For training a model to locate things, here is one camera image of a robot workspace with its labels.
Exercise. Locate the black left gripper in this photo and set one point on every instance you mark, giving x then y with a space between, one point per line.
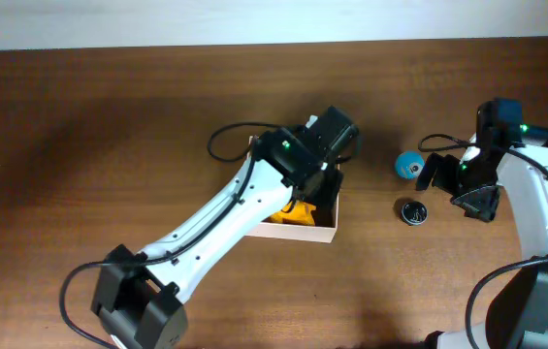
335 188

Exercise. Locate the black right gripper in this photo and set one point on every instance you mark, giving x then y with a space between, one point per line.
481 207

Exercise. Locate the blue egg-shaped toy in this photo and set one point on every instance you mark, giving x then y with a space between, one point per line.
409 165

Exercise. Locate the black round wheel toy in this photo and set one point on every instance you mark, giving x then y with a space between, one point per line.
414 213

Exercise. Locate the yellow toy figure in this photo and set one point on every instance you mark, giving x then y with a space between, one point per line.
295 213

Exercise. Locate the white cardboard box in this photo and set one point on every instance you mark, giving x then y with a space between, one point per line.
302 232

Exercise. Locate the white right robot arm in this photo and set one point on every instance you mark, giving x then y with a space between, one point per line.
507 308

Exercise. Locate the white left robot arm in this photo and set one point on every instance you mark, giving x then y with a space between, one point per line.
140 296

